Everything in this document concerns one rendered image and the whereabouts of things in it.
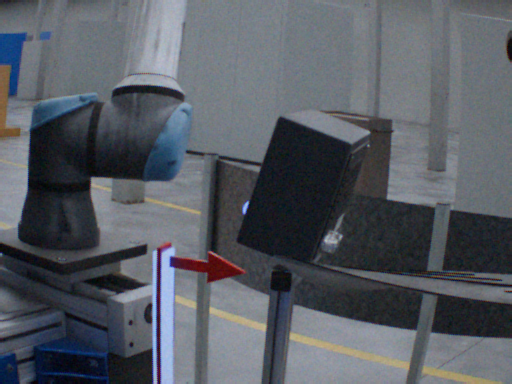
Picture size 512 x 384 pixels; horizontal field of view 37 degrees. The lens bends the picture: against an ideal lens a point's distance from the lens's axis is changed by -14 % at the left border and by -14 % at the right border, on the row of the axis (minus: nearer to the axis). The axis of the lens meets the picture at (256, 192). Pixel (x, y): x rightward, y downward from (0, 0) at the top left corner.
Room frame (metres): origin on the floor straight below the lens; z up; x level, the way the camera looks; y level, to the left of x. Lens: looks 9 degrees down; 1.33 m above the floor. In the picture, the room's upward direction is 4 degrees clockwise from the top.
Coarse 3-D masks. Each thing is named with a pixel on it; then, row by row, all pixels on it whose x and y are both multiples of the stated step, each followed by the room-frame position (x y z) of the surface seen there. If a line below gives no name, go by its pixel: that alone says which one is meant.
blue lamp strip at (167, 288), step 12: (168, 252) 0.61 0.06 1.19; (168, 264) 0.61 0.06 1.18; (168, 276) 0.61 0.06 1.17; (168, 288) 0.61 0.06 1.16; (168, 300) 0.61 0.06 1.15; (168, 312) 0.61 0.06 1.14; (168, 324) 0.62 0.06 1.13; (168, 336) 0.62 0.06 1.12; (168, 348) 0.62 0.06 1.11; (168, 360) 0.61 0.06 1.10; (168, 372) 0.61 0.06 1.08
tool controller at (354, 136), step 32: (288, 128) 1.18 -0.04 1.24; (320, 128) 1.19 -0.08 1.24; (352, 128) 1.35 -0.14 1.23; (288, 160) 1.18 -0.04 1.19; (320, 160) 1.17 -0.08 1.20; (352, 160) 1.18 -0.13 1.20; (256, 192) 1.19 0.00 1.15; (288, 192) 1.18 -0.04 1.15; (320, 192) 1.17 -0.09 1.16; (256, 224) 1.19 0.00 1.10; (288, 224) 1.18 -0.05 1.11; (320, 224) 1.17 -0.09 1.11
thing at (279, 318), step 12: (276, 264) 1.15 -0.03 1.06; (276, 300) 1.12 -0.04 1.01; (288, 300) 1.12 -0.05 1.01; (276, 312) 1.13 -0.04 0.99; (288, 312) 1.12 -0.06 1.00; (276, 324) 1.13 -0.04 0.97; (288, 324) 1.12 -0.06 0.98; (276, 336) 1.13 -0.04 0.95; (288, 336) 1.14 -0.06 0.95; (264, 348) 1.13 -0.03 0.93; (276, 348) 1.12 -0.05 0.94; (264, 360) 1.12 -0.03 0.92; (276, 360) 1.12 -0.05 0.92; (264, 372) 1.12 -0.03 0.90; (276, 372) 1.12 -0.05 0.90
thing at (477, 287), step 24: (288, 264) 0.56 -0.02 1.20; (312, 264) 0.50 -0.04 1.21; (336, 288) 0.68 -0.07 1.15; (360, 288) 0.68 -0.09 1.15; (384, 288) 0.68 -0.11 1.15; (408, 288) 0.50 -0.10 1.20; (432, 288) 0.51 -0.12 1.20; (456, 288) 0.52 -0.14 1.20; (480, 288) 0.53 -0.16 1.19; (504, 288) 0.53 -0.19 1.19
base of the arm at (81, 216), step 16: (32, 192) 1.20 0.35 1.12; (48, 192) 1.19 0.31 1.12; (64, 192) 1.20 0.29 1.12; (80, 192) 1.22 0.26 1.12; (32, 208) 1.19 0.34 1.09; (48, 208) 1.19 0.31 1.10; (64, 208) 1.19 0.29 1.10; (80, 208) 1.21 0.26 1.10; (32, 224) 1.18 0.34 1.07; (48, 224) 1.18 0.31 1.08; (64, 224) 1.19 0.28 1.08; (80, 224) 1.20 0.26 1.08; (96, 224) 1.24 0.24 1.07; (32, 240) 1.18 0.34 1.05; (48, 240) 1.17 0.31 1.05; (64, 240) 1.18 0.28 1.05; (80, 240) 1.20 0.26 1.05; (96, 240) 1.23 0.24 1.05
